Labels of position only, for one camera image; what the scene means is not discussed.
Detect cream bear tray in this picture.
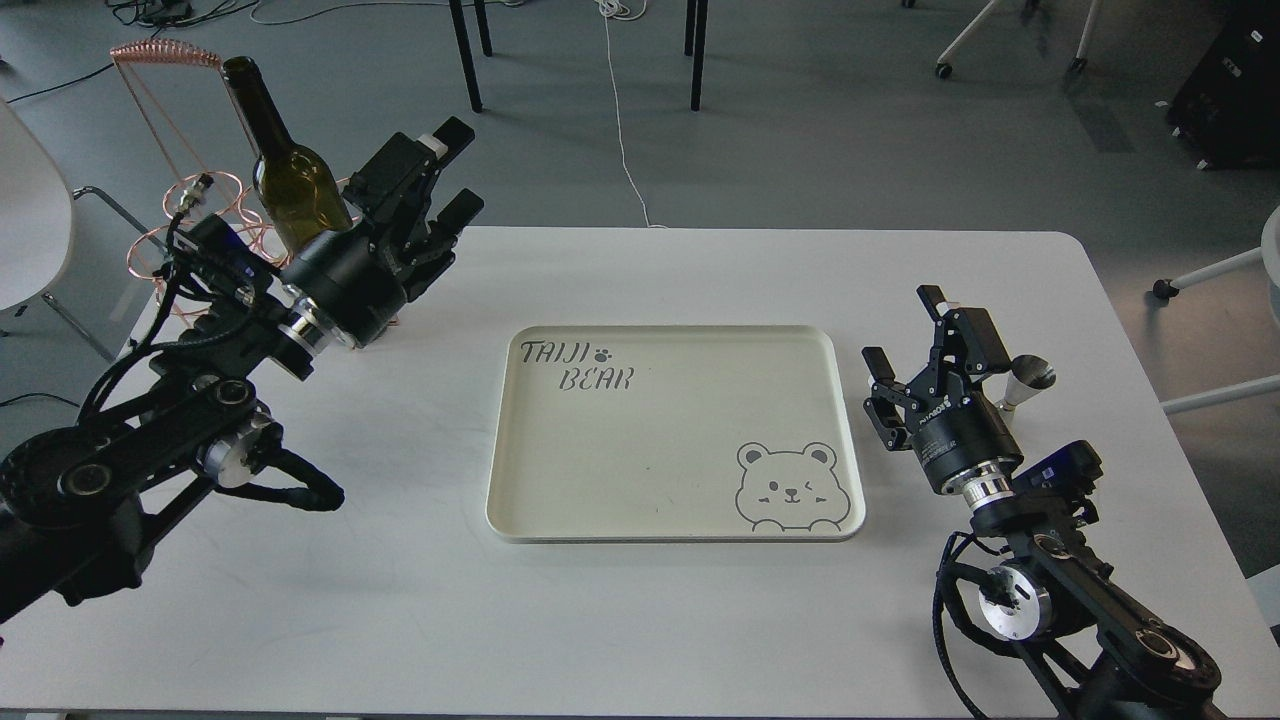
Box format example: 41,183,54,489
486,325,867,542

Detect white chair base right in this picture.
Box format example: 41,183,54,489
1152,205,1280,416

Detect white cable on floor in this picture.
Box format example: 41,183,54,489
596,0,669,231

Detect copper wire bottle rack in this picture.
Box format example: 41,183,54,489
109,38,300,269

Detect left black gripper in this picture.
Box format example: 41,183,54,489
282,117,485,351

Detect steel jigger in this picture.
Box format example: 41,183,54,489
996,354,1057,413

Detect black box top right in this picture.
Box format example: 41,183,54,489
1166,1,1279,170

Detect white chair legs top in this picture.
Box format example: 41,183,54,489
931,1,1107,82

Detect black table legs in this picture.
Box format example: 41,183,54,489
448,0,709,113

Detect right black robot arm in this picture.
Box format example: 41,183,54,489
863,284,1221,719

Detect white chair left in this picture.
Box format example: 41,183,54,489
1,101,151,363

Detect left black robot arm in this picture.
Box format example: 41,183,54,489
3,117,483,620

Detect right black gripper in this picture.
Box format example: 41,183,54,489
861,284,1024,495

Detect black cables on floor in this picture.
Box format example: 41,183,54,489
5,0,261,106

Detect dark green wine bottle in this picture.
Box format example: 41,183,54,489
221,56,352,254

